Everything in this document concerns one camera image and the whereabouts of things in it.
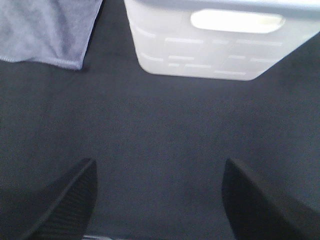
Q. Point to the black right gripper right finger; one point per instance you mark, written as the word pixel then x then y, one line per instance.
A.
pixel 256 210

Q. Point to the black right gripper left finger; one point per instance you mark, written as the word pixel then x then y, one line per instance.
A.
pixel 58 211

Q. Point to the dark navy towel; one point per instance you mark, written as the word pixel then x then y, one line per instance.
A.
pixel 54 32

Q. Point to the black table cloth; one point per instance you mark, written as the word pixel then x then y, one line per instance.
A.
pixel 160 142

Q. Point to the white plastic storage basket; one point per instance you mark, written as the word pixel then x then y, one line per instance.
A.
pixel 219 39

